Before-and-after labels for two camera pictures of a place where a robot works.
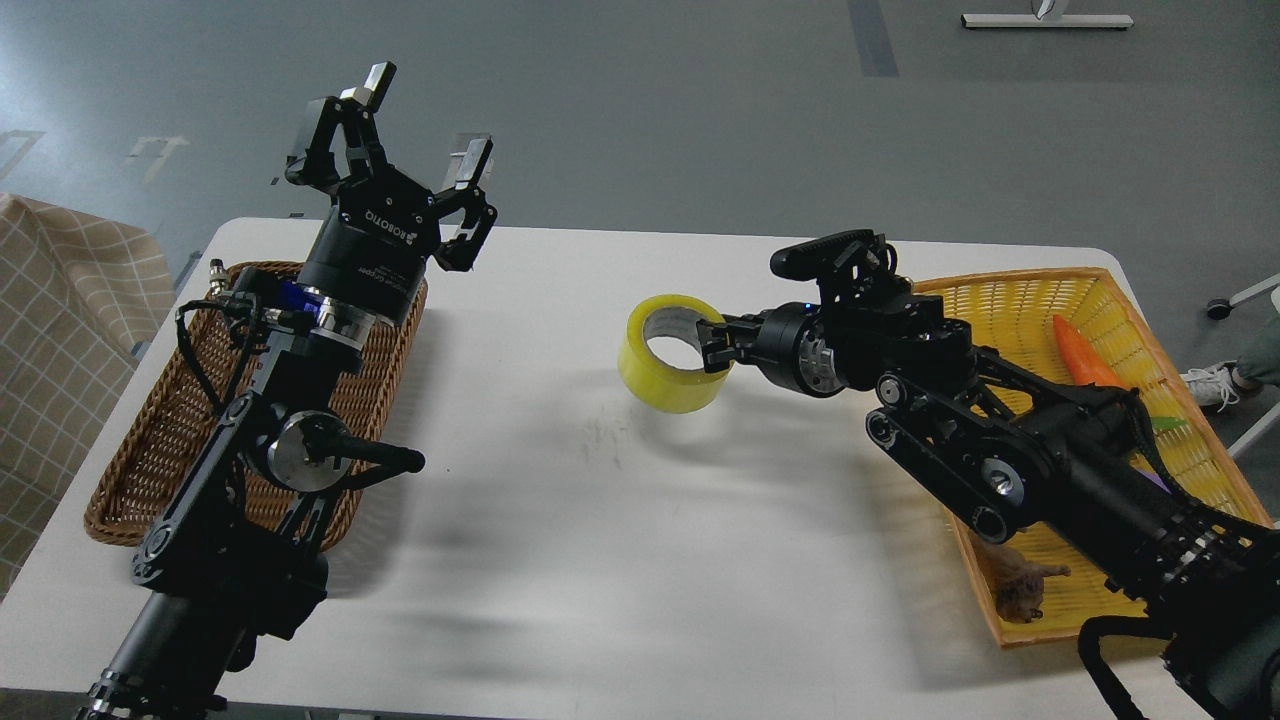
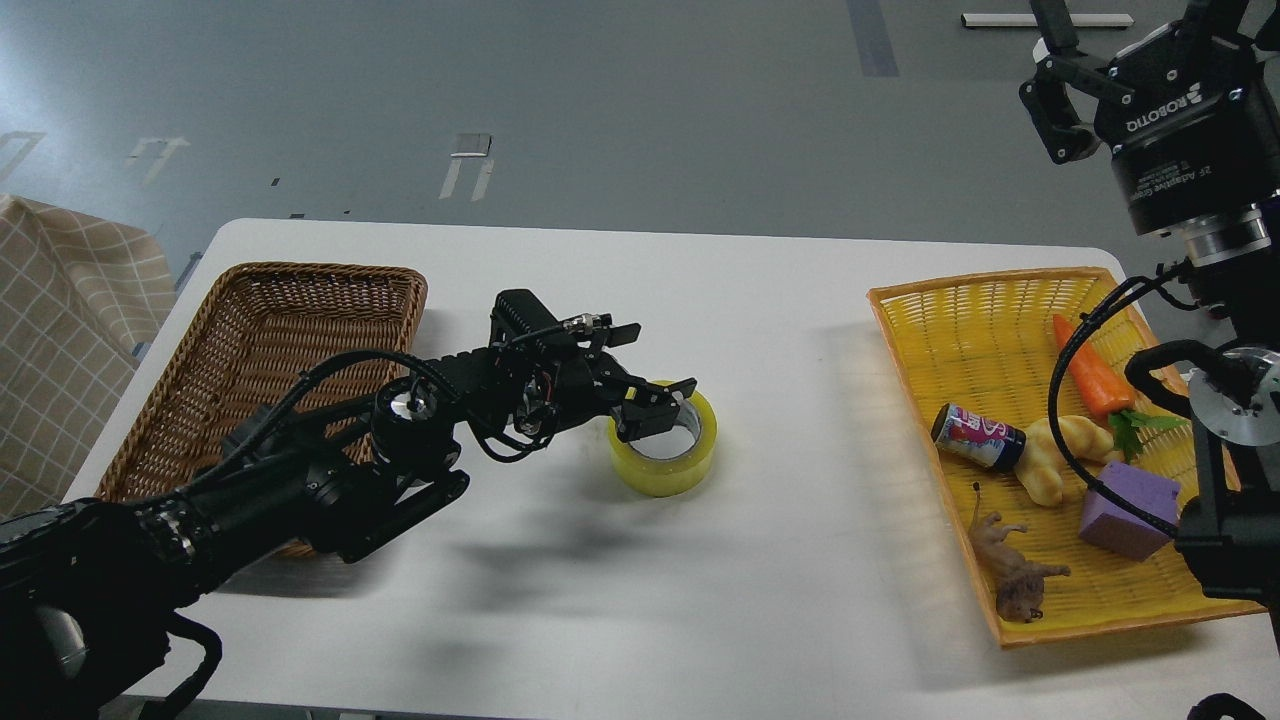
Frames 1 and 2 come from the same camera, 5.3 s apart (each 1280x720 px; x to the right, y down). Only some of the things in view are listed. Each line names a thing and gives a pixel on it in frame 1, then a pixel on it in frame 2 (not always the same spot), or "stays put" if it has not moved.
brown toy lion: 1015,584 stays put
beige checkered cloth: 78,293 stays put
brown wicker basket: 201,370 stays put
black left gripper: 371,251 → 564,377
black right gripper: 796,351 → 1202,139
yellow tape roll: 658,386 → 666,477
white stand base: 1046,21 stays put
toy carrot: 1087,368 stays put
